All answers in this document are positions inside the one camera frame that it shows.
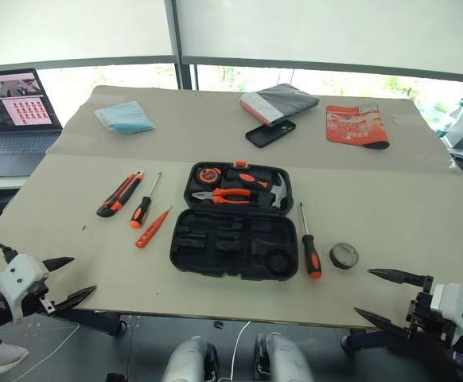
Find clear green plastic bottle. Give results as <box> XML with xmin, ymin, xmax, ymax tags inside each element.
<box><xmin>434</xmin><ymin>99</ymin><xmax>463</xmax><ymax>138</ymax></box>

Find orange voltage tester pen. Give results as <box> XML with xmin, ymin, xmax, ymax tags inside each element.
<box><xmin>134</xmin><ymin>205</ymin><xmax>173</xmax><ymax>250</ymax></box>

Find black electrical tape roll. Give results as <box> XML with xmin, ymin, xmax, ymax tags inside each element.
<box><xmin>329</xmin><ymin>242</ymin><xmax>360</xmax><ymax>271</ymax></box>

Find orange black tape measure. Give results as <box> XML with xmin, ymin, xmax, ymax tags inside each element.
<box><xmin>197</xmin><ymin>166</ymin><xmax>223</xmax><ymax>185</ymax></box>

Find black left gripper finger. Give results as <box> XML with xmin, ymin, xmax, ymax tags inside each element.
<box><xmin>53</xmin><ymin>285</ymin><xmax>98</xmax><ymax>314</ymax></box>
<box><xmin>42</xmin><ymin>257</ymin><xmax>76</xmax><ymax>273</ymax></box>

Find black orange handle screwdriver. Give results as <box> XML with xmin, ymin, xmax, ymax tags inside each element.
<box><xmin>130</xmin><ymin>171</ymin><xmax>163</xmax><ymax>230</ymax></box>
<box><xmin>298</xmin><ymin>201</ymin><xmax>323</xmax><ymax>279</ymax></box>

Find silver robot leg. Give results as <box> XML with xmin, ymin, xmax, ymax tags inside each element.
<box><xmin>161</xmin><ymin>336</ymin><xmax>219</xmax><ymax>382</ymax></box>
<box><xmin>254</xmin><ymin>332</ymin><xmax>314</xmax><ymax>382</ymax></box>

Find wide white roller blind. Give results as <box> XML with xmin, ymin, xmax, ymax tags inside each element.
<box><xmin>175</xmin><ymin>0</ymin><xmax>463</xmax><ymax>79</ymax></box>

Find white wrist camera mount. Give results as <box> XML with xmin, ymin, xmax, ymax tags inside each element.
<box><xmin>430</xmin><ymin>283</ymin><xmax>463</xmax><ymax>333</ymax></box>
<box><xmin>0</xmin><ymin>254</ymin><xmax>50</xmax><ymax>324</ymax></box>

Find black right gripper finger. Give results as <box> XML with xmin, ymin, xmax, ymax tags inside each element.
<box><xmin>368</xmin><ymin>268</ymin><xmax>426</xmax><ymax>287</ymax></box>
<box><xmin>353</xmin><ymin>306</ymin><xmax>412</xmax><ymax>339</ymax></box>

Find orange black claw hammer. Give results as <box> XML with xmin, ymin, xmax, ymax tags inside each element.
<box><xmin>225</xmin><ymin>167</ymin><xmax>290</xmax><ymax>210</ymax></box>

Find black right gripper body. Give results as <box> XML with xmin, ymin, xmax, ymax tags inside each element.
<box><xmin>405</xmin><ymin>275</ymin><xmax>457</xmax><ymax>340</ymax></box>

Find orange black utility knife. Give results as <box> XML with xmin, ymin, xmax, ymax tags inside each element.
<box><xmin>95</xmin><ymin>170</ymin><xmax>145</xmax><ymax>218</ymax></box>

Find silver right robot leg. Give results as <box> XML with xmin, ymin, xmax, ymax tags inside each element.
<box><xmin>254</xmin><ymin>332</ymin><xmax>314</xmax><ymax>382</ymax></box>

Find grey sneaker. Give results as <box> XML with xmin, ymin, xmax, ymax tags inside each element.
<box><xmin>0</xmin><ymin>340</ymin><xmax>29</xmax><ymax>377</ymax></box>

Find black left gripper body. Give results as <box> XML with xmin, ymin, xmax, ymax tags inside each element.
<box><xmin>20</xmin><ymin>280</ymin><xmax>57</xmax><ymax>318</ymax></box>

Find narrow white roller blind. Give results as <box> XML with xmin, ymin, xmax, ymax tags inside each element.
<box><xmin>0</xmin><ymin>0</ymin><xmax>176</xmax><ymax>68</ymax></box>

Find black tool case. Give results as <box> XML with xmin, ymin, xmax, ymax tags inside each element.
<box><xmin>169</xmin><ymin>160</ymin><xmax>299</xmax><ymax>283</ymax></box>

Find black smartphone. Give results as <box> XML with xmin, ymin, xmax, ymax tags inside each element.
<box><xmin>245</xmin><ymin>119</ymin><xmax>297</xmax><ymax>149</ymax></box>

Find orange handled pliers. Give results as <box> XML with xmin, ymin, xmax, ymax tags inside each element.
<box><xmin>191</xmin><ymin>187</ymin><xmax>252</xmax><ymax>205</ymax></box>

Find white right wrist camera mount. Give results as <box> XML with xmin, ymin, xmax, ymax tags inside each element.
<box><xmin>430</xmin><ymin>283</ymin><xmax>463</xmax><ymax>333</ymax></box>

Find orange printed pouch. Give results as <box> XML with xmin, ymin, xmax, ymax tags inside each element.
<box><xmin>325</xmin><ymin>103</ymin><xmax>391</xmax><ymax>151</ymax></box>

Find blue face mask pack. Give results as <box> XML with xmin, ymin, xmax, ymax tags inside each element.
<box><xmin>94</xmin><ymin>100</ymin><xmax>156</xmax><ymax>135</ymax></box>

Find silver left robot leg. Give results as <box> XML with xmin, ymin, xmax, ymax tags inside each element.
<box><xmin>161</xmin><ymin>336</ymin><xmax>219</xmax><ymax>382</ymax></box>

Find grey folded cloth package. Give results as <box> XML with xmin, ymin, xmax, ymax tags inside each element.
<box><xmin>239</xmin><ymin>83</ymin><xmax>321</xmax><ymax>127</ymax></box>

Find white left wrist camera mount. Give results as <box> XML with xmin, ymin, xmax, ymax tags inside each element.
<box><xmin>0</xmin><ymin>254</ymin><xmax>50</xmax><ymax>324</ymax></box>

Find white floor cable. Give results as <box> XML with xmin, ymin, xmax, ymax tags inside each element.
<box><xmin>219</xmin><ymin>320</ymin><xmax>252</xmax><ymax>382</ymax></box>

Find dark laptop computer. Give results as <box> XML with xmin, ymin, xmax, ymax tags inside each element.
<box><xmin>0</xmin><ymin>68</ymin><xmax>64</xmax><ymax>179</ymax></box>

